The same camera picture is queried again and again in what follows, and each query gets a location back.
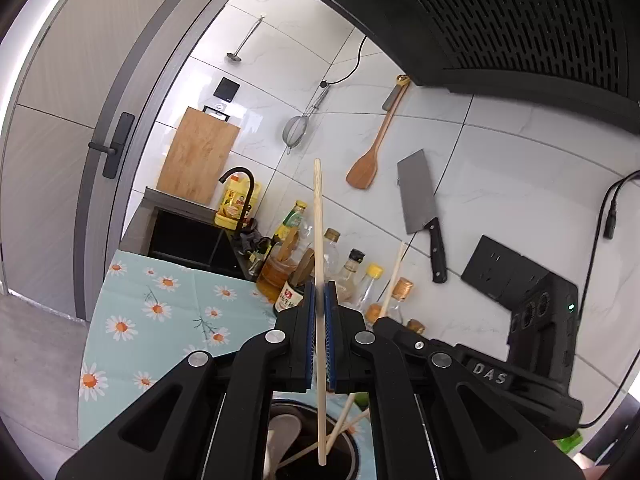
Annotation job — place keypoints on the black wall switch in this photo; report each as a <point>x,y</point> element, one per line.
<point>226,90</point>

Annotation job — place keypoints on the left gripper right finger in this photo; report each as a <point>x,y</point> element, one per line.
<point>349,366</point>

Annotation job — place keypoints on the amber glass jar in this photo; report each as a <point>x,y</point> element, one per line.
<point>278,266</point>

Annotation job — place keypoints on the black utensil holder cup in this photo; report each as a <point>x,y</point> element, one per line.
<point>343,460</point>

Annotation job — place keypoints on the steel cleaver black handle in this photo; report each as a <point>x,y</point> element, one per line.
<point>417,195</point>

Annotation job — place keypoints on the black kitchen sink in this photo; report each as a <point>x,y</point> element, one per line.
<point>169,228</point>

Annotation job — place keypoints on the black door handle lock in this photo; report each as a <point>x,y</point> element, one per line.
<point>114,151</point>

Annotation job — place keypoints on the black cap vinegar bottle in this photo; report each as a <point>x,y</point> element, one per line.
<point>345,279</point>

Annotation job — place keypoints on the black sink faucet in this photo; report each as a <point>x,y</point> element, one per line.
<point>224,177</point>

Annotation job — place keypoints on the hanging metal ladle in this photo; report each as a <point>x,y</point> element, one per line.
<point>234,56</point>

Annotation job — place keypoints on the long wooden chopstick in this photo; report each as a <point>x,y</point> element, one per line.
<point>320,330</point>

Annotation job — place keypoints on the black wall socket panel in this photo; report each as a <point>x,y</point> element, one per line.
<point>501,274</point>

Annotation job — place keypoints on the grey door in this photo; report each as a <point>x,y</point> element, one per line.
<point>61,220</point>

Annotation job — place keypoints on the chopstick in holder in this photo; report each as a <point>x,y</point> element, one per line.
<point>329,440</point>

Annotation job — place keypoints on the green bottle yellow cap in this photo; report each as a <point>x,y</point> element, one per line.
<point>292,220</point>

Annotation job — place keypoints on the daisy pattern tablecloth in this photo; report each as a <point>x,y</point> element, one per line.
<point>150,315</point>

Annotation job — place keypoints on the black range hood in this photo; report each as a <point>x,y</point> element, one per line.
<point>578,55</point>

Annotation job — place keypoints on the gold cap sesame oil bottle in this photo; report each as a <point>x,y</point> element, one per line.
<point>372,314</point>

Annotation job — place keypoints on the yellow oil jug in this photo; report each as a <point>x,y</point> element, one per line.
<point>233,200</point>

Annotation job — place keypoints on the wooden cutting board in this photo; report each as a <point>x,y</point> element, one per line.
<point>196,157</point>

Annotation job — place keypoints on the yellow cap clear bottle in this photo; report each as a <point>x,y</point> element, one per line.
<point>366,286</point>

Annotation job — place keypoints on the right human hand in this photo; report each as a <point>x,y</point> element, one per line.
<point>590,469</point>

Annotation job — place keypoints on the metal mesh strainer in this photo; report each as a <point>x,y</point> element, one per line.
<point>296,127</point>

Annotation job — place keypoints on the dark soy sauce bottle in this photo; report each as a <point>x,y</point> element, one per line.
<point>292,292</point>

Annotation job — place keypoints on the wooden spatula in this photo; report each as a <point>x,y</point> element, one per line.
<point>364,170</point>

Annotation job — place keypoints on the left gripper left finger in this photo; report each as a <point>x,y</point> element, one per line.
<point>294,371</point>

